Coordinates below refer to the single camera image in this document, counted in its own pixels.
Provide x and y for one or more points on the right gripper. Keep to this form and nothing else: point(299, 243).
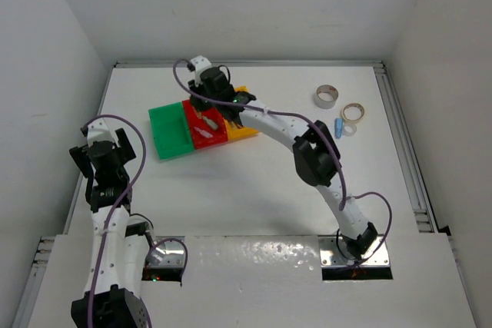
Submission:
point(201, 104)

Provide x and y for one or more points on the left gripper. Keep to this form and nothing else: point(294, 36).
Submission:
point(121, 147)

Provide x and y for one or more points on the green correction tape case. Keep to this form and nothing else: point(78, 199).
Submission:
point(212, 125)

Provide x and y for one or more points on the pink correction tape case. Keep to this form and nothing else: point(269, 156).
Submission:
point(203, 133)

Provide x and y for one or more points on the grey wide tape roll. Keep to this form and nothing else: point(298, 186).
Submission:
point(326, 96)

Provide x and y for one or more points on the blue correction tape case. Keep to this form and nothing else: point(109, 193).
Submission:
point(338, 128)

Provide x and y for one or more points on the beige masking tape roll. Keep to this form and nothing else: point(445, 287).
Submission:
point(353, 113)

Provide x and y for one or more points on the clear small tape roll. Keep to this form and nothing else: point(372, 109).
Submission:
point(349, 129)

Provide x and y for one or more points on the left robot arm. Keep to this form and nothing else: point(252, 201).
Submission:
point(112, 293)

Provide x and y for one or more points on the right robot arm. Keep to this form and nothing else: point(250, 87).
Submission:
point(316, 157)

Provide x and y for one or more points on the red plastic bin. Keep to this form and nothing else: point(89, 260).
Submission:
point(207, 128)

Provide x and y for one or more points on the yellow plastic bin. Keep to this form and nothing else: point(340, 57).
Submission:
point(236, 133)

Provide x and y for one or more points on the green plastic bin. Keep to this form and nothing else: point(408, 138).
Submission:
point(170, 131)

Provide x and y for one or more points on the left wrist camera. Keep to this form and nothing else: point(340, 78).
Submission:
point(97, 131)

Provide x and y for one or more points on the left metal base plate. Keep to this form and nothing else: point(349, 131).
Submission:
point(168, 252)

